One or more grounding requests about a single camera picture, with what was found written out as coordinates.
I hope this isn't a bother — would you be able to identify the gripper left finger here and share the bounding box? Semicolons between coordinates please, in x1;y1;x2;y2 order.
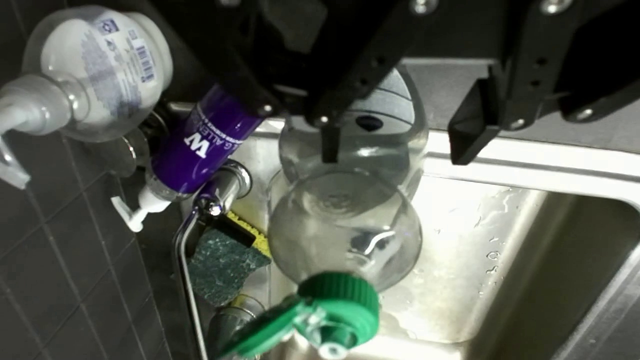
150;0;441;164

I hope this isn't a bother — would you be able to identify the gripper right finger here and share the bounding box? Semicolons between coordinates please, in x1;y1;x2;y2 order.
448;0;640;166

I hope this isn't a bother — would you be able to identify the clear bottle with green cap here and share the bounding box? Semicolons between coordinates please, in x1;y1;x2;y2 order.
217;67;430;360

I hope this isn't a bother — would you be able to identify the chrome tap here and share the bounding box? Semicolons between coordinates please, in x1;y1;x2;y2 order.
172;160;267;360

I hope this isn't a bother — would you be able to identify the stainless steel sink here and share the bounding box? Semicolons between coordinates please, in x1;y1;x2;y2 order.
170;57;640;360

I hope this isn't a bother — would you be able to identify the purple pump bottle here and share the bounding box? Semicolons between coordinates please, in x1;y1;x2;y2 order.
111;82;266;233

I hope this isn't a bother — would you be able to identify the green and yellow sponge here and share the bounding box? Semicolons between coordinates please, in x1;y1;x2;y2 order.
189;210;273;307

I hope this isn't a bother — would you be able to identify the clear soap bottle white pump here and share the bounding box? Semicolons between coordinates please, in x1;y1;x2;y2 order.
0;5;174;191

